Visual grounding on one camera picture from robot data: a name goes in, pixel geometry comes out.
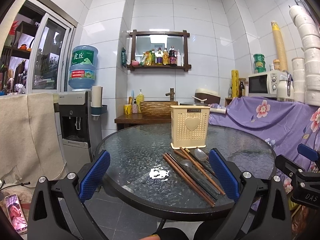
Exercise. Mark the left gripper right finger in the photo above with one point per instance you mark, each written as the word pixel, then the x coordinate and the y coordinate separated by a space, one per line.
pixel 260 209

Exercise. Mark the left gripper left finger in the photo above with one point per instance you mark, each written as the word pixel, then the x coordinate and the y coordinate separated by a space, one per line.
pixel 46 219

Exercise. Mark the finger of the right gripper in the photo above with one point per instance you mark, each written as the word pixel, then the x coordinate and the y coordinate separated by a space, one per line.
pixel 309 153
pixel 289 168

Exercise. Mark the clear plastic spoon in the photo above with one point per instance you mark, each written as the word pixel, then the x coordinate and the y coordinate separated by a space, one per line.
pixel 200 156

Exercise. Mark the purple floral cloth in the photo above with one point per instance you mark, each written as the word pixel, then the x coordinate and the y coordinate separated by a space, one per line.
pixel 256 130

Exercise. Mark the smartphone with pink screen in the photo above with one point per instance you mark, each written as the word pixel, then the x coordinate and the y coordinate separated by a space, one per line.
pixel 16 215

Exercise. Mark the black chopstick gold end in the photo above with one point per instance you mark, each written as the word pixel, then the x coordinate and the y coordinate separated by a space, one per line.
pixel 200 162

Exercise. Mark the white kettle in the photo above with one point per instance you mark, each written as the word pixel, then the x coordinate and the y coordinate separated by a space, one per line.
pixel 285 90

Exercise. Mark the white microwave oven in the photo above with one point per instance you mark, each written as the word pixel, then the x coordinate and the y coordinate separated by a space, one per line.
pixel 265 84

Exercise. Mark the stack of white rolls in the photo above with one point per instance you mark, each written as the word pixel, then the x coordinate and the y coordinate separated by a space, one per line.
pixel 306 69

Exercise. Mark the beige cloth cover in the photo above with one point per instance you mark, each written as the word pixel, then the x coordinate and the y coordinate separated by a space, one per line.
pixel 29 139

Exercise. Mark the water dispenser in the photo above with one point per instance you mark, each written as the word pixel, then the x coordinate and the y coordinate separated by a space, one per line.
pixel 81 132

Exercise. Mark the dark glass bottle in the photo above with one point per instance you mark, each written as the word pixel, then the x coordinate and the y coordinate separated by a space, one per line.
pixel 241 88

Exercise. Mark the stack of paper cups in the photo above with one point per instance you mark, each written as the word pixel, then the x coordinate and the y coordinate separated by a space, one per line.
pixel 280 63

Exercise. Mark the round glass table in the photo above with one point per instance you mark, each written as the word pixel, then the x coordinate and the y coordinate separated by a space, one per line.
pixel 140 176

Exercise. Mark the green instant noodle cups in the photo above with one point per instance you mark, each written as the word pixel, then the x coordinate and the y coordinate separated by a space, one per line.
pixel 259 63

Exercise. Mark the yellow roll package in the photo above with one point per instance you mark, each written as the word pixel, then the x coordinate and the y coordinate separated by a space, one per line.
pixel 235 83

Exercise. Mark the brown rice cooker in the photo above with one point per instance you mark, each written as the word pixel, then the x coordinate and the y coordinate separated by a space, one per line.
pixel 206 96

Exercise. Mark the beige plastic utensil holder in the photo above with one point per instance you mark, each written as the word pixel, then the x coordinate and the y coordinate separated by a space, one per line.
pixel 189 126

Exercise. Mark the paper cup holder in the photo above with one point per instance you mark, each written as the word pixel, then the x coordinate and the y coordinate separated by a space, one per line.
pixel 97 107

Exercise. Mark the dark wooden counter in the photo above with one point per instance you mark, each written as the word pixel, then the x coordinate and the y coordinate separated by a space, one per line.
pixel 126 121

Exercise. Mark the yellow mug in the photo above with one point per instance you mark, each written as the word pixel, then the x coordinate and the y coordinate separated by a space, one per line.
pixel 128 109

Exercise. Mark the pink soap bottle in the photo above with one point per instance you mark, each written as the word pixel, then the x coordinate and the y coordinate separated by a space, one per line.
pixel 134 107

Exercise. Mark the wooden sink basin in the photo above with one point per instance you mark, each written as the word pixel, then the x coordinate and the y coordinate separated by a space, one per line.
pixel 157 109

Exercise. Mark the yellow soap bottle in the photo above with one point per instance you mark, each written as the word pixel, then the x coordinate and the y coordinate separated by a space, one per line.
pixel 139 99

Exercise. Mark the blue water jug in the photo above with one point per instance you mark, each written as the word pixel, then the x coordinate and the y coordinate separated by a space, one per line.
pixel 83 67

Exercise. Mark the window with white frame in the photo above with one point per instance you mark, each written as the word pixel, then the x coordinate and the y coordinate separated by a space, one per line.
pixel 35 55

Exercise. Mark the dark wooden wall shelf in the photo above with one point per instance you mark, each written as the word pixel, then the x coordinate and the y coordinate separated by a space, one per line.
pixel 159 49

